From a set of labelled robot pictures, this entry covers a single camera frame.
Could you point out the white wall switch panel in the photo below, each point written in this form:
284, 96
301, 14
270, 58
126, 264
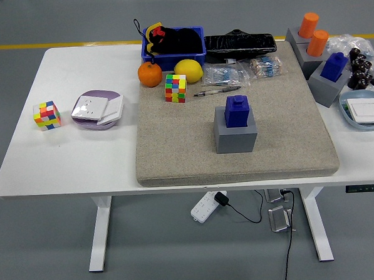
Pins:
115, 110
365, 110

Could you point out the grey-brown table mat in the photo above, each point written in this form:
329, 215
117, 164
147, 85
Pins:
181, 146

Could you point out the clear crumpled plastic bag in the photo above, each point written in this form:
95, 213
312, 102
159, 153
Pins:
342, 42

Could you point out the black table control panel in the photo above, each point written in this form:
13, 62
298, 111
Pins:
365, 188

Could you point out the black fabric bundle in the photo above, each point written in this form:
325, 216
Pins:
185, 41

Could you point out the colourful puzzle cube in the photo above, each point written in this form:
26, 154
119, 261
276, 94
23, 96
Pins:
47, 116
175, 88

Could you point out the orange cylinder seal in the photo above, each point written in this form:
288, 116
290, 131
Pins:
317, 43
309, 24

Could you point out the white power strip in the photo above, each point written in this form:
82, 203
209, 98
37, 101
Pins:
203, 208

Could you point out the white table leg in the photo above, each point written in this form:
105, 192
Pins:
319, 233
101, 238

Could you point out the blue plastic bin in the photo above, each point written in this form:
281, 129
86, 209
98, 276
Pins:
170, 61

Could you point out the blue square seal stamp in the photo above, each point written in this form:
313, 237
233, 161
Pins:
236, 112
334, 67

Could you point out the silver black pen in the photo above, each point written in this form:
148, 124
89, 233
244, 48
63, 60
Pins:
222, 90

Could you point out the dark brown dotted cylinder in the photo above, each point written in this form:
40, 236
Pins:
366, 83
357, 64
362, 58
353, 82
360, 75
355, 53
368, 66

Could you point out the light blue plate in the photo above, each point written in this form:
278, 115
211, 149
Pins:
360, 94

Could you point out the yellow lemon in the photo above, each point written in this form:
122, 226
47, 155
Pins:
188, 71

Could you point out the black plastic-wrapped device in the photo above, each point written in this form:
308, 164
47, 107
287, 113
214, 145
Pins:
241, 44

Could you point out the clear metal bracket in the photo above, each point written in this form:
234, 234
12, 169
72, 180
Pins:
274, 195
279, 219

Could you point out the orange fruit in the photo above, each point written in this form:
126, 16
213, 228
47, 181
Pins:
150, 74

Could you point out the small white tag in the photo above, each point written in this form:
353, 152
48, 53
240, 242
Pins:
231, 61

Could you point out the clear bag of resistors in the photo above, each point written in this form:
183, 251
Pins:
221, 74
264, 66

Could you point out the white wall socket panel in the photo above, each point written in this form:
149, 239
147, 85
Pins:
88, 109

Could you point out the black plug adapter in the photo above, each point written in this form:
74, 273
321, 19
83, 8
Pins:
221, 198

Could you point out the yellow red black object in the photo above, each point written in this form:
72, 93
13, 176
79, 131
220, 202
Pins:
154, 32

